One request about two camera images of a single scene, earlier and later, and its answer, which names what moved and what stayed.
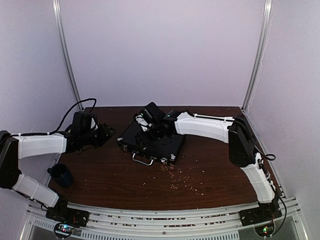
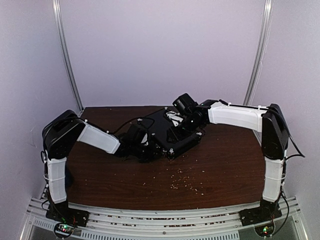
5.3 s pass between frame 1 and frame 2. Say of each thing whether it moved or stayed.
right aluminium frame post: stayed
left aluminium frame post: stayed
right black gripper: moved
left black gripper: moved
